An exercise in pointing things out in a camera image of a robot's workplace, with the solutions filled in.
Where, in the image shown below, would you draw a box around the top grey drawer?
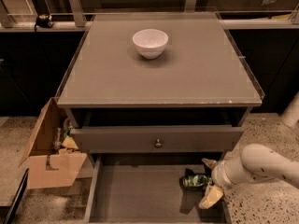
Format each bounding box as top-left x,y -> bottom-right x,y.
71,125 -> 243,153

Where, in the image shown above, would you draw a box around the black flat panel edge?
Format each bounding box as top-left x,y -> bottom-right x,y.
3,169 -> 29,224

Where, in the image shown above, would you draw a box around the snack items in box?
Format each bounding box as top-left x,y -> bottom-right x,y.
52,119 -> 78,154

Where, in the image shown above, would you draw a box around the grey drawer cabinet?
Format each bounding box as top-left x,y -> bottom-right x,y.
55,11 -> 265,224

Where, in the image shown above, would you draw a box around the open middle grey drawer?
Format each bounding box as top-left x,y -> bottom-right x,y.
84,154 -> 232,224

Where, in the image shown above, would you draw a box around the round brass drawer knob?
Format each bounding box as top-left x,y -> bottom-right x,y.
154,139 -> 163,148

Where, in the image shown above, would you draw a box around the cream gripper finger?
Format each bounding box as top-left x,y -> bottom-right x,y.
199,185 -> 224,209
202,158 -> 217,170

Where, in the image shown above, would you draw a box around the white ceramic bowl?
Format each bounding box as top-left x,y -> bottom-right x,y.
132,29 -> 168,59

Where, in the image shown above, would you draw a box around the brown cardboard box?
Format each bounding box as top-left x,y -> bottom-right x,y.
20,97 -> 87,189

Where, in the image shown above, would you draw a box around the metal railing shelf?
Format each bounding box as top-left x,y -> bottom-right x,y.
0,0 -> 299,29

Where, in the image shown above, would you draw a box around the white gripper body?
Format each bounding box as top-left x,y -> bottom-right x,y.
211,160 -> 235,189

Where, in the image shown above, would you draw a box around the green soda can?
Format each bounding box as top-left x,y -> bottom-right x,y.
182,174 -> 211,189

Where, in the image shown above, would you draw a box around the small black gold object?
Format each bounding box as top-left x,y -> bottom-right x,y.
35,14 -> 54,28

